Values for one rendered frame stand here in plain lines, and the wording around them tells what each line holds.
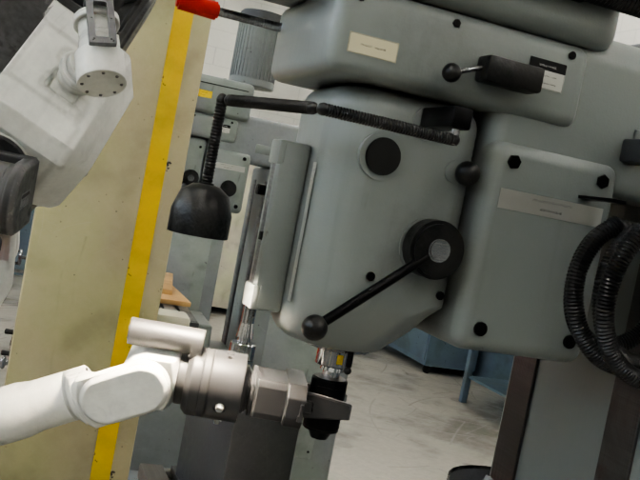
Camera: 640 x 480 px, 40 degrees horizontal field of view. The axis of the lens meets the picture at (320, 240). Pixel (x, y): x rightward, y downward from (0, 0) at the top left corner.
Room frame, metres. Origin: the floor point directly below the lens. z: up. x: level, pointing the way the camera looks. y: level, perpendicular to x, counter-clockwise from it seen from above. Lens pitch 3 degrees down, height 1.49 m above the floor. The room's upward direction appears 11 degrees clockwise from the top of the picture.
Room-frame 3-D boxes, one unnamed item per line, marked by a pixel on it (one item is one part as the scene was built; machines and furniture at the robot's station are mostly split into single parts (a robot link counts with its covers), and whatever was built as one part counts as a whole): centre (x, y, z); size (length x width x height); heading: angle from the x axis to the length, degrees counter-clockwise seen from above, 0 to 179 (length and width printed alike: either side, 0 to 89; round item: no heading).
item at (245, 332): (1.56, 0.10, 1.26); 0.03 x 0.03 x 0.11
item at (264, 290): (1.09, 0.06, 1.45); 0.04 x 0.04 x 0.21; 20
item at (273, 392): (1.12, 0.04, 1.23); 0.13 x 0.12 x 0.10; 5
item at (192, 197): (1.03, 0.14, 1.45); 0.07 x 0.07 x 0.06
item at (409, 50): (1.14, -0.09, 1.68); 0.34 x 0.24 x 0.10; 110
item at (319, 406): (1.10, -0.05, 1.23); 0.06 x 0.02 x 0.03; 95
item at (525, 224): (1.19, -0.23, 1.47); 0.24 x 0.19 x 0.26; 20
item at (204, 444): (1.52, 0.08, 1.04); 0.22 x 0.12 x 0.20; 27
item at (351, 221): (1.13, -0.05, 1.47); 0.21 x 0.19 x 0.32; 20
